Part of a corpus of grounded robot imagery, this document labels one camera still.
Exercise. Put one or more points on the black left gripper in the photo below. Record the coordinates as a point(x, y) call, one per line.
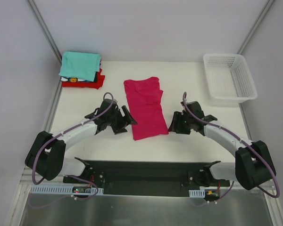
point(122, 120)

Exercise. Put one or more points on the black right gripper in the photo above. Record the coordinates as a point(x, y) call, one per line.
point(179, 123)

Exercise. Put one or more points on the crimson pink t shirt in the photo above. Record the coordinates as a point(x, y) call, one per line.
point(144, 100)

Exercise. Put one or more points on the white plastic basket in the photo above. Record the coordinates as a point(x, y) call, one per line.
point(229, 79)

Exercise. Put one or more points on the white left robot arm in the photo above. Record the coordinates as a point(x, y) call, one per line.
point(47, 154)

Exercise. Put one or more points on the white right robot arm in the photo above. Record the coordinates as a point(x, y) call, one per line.
point(253, 165)

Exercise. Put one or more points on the folded teal t shirt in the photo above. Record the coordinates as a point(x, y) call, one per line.
point(80, 65)

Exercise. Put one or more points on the folded dark printed t shirt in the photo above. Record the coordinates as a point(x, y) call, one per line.
point(76, 80)

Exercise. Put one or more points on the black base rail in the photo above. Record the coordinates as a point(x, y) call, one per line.
point(167, 179)

